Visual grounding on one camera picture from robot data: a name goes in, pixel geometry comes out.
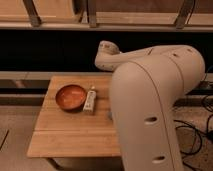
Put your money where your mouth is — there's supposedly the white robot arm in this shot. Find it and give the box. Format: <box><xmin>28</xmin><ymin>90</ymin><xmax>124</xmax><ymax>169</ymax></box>
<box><xmin>95</xmin><ymin>41</ymin><xmax>205</xmax><ymax>171</ymax></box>

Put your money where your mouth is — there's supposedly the orange ceramic bowl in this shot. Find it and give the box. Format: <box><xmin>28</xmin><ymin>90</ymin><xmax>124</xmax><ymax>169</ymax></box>
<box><xmin>55</xmin><ymin>84</ymin><xmax>87</xmax><ymax>111</ymax></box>

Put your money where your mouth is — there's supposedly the white tube with cap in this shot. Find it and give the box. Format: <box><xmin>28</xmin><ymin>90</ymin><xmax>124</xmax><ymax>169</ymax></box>
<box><xmin>83</xmin><ymin>86</ymin><xmax>97</xmax><ymax>114</ymax></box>

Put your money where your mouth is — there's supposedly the wooden table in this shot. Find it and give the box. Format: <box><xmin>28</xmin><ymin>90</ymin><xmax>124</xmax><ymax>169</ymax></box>
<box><xmin>27</xmin><ymin>75</ymin><xmax>120</xmax><ymax>158</ymax></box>

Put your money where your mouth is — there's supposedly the wooden shelf frame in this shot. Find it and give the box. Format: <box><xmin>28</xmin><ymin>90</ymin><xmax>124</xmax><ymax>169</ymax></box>
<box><xmin>0</xmin><ymin>0</ymin><xmax>213</xmax><ymax>32</ymax></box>

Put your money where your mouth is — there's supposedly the black floor cable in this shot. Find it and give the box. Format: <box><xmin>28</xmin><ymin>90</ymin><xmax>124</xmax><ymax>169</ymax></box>
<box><xmin>173</xmin><ymin>66</ymin><xmax>213</xmax><ymax>171</ymax></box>

